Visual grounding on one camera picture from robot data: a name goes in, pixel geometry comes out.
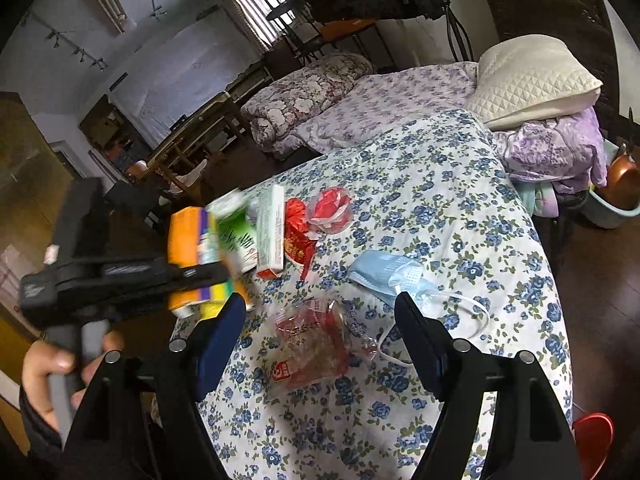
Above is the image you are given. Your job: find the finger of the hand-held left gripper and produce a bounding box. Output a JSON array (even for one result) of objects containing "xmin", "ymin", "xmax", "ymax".
[{"xmin": 165, "ymin": 261, "xmax": 230, "ymax": 302}]

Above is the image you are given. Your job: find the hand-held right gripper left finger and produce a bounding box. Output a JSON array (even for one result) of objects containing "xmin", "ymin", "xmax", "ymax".
[{"xmin": 60, "ymin": 292, "xmax": 247, "ymax": 480}]

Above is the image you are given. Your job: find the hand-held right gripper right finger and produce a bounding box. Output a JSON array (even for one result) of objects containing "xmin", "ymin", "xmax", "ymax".
[{"xmin": 394, "ymin": 291, "xmax": 583, "ymax": 480}]

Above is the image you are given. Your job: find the orange yellow box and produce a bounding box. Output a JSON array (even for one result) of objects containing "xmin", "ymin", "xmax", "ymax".
[{"xmin": 167, "ymin": 206, "xmax": 253, "ymax": 321}]

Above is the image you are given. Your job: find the clear red printed plastic wrapper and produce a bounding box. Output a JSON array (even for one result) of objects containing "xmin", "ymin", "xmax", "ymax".
[{"xmin": 262, "ymin": 296, "xmax": 386, "ymax": 403}]

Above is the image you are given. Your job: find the person's left forearm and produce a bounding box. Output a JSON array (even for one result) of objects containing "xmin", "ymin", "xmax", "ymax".
[{"xmin": 17, "ymin": 390, "xmax": 68, "ymax": 480}]

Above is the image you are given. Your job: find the person's left hand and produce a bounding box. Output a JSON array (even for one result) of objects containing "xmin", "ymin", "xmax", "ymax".
[{"xmin": 21, "ymin": 330, "xmax": 126, "ymax": 433}]

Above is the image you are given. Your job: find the green and white drink carton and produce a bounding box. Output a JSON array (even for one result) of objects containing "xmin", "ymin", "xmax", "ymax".
[{"xmin": 207, "ymin": 187, "xmax": 258, "ymax": 276}]

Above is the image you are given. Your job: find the white green medicine box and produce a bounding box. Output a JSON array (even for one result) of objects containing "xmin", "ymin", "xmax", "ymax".
[{"xmin": 255, "ymin": 184, "xmax": 287, "ymax": 280}]

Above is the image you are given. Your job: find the blue face mask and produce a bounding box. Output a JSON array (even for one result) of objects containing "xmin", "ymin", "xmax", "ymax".
[{"xmin": 348, "ymin": 251, "xmax": 493, "ymax": 366}]

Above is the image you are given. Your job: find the red paper packet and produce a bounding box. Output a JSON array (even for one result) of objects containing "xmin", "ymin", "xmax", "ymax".
[{"xmin": 284, "ymin": 197, "xmax": 321, "ymax": 281}]

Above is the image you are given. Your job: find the wooden folding chair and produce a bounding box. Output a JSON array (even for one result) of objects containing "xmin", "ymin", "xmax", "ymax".
[{"xmin": 142, "ymin": 127, "xmax": 213, "ymax": 206}]

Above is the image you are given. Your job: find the clear cup with red lid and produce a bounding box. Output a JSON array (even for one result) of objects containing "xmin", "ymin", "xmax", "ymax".
[{"xmin": 306, "ymin": 186, "xmax": 355, "ymax": 235}]

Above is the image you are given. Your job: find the wooden desk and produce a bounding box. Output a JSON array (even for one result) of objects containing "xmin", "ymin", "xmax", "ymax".
[{"xmin": 150, "ymin": 92, "xmax": 251, "ymax": 161}]

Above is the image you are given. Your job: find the blue floral blanket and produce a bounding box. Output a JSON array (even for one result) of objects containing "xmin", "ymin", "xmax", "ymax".
[{"xmin": 172, "ymin": 109, "xmax": 573, "ymax": 480}]

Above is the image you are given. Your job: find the red plastic stool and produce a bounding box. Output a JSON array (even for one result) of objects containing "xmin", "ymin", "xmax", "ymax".
[{"xmin": 572, "ymin": 412, "xmax": 616, "ymax": 480}]

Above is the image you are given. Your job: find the pink floral pillow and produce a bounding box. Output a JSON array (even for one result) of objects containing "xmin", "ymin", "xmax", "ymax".
[{"xmin": 241, "ymin": 53, "xmax": 375, "ymax": 158}]

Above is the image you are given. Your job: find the teal plastic basin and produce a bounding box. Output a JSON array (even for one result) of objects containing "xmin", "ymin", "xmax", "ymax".
[{"xmin": 580, "ymin": 137, "xmax": 640, "ymax": 231}]

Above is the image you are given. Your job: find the purple floral jacket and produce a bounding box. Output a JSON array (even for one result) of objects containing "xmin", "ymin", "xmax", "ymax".
[{"xmin": 492, "ymin": 107, "xmax": 608, "ymax": 196}]

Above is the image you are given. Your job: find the purple floral quilt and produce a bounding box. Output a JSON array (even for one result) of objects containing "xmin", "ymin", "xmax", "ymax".
[{"xmin": 295, "ymin": 61, "xmax": 481, "ymax": 156}]

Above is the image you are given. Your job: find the copper pot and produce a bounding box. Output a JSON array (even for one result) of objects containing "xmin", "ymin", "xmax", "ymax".
[{"xmin": 606, "ymin": 145, "xmax": 640, "ymax": 211}]

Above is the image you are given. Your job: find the black metal chair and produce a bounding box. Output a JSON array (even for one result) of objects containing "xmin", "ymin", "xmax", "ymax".
[{"xmin": 267, "ymin": 0, "xmax": 326, "ymax": 66}]

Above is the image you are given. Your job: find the window with blinds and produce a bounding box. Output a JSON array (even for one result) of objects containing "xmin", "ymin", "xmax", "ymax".
[{"xmin": 210, "ymin": 0, "xmax": 306, "ymax": 53}]

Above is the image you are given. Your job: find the white quilted pillow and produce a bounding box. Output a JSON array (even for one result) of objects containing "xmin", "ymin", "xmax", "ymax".
[{"xmin": 462, "ymin": 35, "xmax": 605, "ymax": 131}]

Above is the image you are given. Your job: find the black metal headboard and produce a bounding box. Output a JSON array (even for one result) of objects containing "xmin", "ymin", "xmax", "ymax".
[{"xmin": 444, "ymin": 5, "xmax": 476, "ymax": 63}]

